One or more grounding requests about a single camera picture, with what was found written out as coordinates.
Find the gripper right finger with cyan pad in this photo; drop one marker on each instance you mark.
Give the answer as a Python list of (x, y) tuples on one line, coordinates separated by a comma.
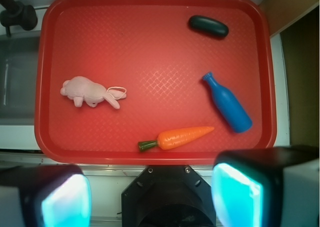
[(272, 187)]

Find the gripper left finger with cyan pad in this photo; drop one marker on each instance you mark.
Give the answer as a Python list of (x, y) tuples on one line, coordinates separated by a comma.
[(44, 196)]

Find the pink plush bunny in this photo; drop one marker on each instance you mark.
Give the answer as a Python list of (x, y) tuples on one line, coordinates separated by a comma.
[(82, 90)]

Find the blue toy bottle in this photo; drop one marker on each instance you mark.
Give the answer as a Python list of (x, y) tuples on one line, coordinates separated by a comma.
[(228, 105)]

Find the orange toy carrot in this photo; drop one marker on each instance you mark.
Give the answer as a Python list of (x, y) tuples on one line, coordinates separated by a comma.
[(171, 139)]

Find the steel sink basin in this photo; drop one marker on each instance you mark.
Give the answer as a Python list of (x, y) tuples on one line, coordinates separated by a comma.
[(18, 74)]

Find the dark green oval toy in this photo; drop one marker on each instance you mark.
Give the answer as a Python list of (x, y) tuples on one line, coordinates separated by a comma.
[(208, 25)]

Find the red plastic tray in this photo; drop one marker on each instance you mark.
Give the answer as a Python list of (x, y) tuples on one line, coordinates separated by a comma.
[(149, 48)]

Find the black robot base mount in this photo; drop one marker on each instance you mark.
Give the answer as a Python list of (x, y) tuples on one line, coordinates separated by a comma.
[(168, 196)]

